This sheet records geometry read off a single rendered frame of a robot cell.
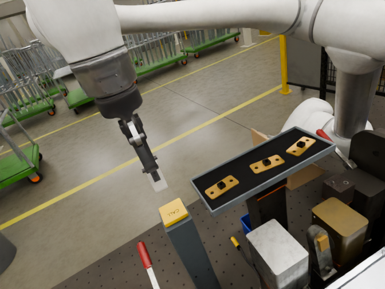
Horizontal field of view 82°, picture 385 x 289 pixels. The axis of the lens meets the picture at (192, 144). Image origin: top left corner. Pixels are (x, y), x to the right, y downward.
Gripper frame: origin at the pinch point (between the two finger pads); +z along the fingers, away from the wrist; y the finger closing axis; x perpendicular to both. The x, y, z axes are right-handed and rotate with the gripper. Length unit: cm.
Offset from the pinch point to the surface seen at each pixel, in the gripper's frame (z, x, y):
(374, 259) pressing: 27, 35, 25
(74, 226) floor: 127, -98, -159
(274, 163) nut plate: 10.8, 28.7, 2.3
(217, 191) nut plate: 10.8, 11.8, 1.8
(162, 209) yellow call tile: 11.1, -1.9, -1.8
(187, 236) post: 17.9, 0.6, 3.4
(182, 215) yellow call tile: 11.2, 1.7, 2.8
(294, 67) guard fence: 86, 237, -212
